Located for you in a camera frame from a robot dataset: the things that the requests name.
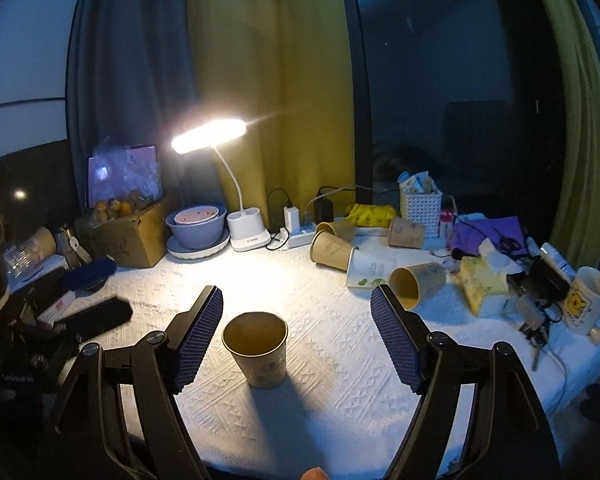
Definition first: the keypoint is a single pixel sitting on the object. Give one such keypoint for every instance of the white textured tablecloth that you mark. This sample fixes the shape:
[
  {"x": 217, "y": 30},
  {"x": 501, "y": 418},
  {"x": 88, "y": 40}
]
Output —
[{"x": 330, "y": 320}]

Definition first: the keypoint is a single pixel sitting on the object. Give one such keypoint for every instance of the white charger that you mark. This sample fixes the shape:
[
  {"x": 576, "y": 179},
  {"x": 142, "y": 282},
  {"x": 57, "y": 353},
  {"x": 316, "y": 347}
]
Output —
[{"x": 292, "y": 217}]

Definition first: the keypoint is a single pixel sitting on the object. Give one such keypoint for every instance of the purple cloth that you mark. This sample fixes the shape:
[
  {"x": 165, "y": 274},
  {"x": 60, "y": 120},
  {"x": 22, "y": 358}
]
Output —
[{"x": 482, "y": 232}]

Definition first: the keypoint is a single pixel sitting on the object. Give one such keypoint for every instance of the black case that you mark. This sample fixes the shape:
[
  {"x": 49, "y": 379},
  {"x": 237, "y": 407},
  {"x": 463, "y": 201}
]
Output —
[{"x": 97, "y": 316}]

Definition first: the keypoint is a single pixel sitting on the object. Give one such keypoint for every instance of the white mug yellow bear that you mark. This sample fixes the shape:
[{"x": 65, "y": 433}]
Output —
[{"x": 585, "y": 305}]

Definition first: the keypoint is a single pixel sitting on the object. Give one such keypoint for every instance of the clear plastic container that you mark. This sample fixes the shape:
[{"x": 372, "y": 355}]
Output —
[{"x": 24, "y": 260}]

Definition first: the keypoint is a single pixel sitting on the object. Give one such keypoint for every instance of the white power strip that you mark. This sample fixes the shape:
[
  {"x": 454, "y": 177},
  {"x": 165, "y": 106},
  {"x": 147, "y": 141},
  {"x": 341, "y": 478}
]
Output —
[{"x": 300, "y": 239}]

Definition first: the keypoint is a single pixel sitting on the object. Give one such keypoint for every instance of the bunch of keys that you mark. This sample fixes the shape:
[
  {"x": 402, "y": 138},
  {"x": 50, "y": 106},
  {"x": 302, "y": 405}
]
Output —
[{"x": 536, "y": 340}]

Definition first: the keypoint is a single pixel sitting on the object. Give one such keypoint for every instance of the black scissors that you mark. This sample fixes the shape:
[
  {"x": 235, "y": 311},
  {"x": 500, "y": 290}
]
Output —
[{"x": 510, "y": 245}]

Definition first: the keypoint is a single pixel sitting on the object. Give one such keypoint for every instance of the white plastic basket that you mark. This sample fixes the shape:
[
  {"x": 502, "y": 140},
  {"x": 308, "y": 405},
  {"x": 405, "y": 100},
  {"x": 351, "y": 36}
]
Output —
[{"x": 420, "y": 212}]

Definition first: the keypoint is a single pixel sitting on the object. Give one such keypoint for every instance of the blue bowl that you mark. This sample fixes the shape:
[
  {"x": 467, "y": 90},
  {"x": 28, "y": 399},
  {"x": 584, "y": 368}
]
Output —
[{"x": 197, "y": 234}]

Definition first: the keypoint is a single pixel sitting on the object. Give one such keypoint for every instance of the sachets in basket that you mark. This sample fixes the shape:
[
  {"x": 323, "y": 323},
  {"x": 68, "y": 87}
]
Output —
[{"x": 417, "y": 182}]

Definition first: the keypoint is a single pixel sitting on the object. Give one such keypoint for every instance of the white paper cup green print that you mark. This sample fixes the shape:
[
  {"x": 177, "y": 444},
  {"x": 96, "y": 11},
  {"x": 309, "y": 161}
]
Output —
[{"x": 367, "y": 267}]

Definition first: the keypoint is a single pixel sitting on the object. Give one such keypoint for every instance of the pink white dish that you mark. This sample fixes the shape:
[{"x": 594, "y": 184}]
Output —
[{"x": 196, "y": 216}]

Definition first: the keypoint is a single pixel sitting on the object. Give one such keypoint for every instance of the white plate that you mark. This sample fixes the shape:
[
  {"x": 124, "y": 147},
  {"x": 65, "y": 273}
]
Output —
[{"x": 200, "y": 254}]

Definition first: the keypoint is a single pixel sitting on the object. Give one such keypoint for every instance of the blue fuzzy object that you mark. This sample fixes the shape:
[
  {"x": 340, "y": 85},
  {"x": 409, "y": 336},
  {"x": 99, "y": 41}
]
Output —
[{"x": 90, "y": 275}]

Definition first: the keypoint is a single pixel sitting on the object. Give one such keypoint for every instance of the yellow packet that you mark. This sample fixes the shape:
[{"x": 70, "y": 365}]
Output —
[{"x": 372, "y": 215}]

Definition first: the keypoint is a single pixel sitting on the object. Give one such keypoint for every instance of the cardboard box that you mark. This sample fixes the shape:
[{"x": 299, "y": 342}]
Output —
[{"x": 130, "y": 240}]

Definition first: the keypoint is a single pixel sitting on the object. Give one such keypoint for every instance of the grey curtain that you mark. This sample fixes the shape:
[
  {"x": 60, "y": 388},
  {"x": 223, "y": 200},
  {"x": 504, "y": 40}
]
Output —
[{"x": 130, "y": 60}]

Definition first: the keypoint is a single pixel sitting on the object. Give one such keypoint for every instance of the white desk lamp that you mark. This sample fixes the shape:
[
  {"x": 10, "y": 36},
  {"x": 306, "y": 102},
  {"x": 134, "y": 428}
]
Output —
[{"x": 247, "y": 235}]

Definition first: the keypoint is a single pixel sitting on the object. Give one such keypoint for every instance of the plastic bag of fruit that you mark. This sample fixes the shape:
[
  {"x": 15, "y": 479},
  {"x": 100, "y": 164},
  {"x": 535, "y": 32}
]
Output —
[{"x": 115, "y": 195}]

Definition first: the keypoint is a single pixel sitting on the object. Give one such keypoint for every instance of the person's right hand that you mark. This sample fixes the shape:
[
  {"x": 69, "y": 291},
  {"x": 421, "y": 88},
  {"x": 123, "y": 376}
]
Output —
[{"x": 315, "y": 476}]

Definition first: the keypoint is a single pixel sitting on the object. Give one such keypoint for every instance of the black charger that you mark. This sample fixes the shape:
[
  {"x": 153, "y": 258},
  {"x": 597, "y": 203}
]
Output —
[{"x": 324, "y": 209}]

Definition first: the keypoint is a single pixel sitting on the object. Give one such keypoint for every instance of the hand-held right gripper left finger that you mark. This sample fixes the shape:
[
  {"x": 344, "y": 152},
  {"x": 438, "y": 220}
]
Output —
[{"x": 196, "y": 347}]

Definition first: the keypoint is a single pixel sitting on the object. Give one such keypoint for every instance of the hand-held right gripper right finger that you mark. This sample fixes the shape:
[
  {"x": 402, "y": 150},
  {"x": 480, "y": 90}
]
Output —
[{"x": 397, "y": 347}]

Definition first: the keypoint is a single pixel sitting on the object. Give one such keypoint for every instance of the green curtain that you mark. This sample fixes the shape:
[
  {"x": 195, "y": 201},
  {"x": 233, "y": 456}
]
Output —
[{"x": 580, "y": 135}]

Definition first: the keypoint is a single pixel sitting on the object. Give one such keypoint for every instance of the yellow tissue box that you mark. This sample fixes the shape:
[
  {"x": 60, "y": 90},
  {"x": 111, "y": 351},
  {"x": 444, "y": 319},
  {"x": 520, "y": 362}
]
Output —
[{"x": 480, "y": 287}]

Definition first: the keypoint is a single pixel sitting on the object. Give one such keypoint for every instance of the brown paper cup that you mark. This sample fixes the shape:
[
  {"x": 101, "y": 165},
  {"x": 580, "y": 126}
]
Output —
[
  {"x": 260, "y": 365},
  {"x": 44, "y": 242},
  {"x": 341, "y": 230},
  {"x": 332, "y": 252},
  {"x": 427, "y": 277},
  {"x": 406, "y": 234}
]

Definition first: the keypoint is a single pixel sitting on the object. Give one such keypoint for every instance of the black device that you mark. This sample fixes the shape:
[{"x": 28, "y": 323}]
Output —
[{"x": 540, "y": 282}]

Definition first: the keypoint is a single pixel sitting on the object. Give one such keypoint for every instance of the yellow curtain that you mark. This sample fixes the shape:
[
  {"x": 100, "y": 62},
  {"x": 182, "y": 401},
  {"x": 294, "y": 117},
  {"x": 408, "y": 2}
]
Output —
[{"x": 270, "y": 60}]

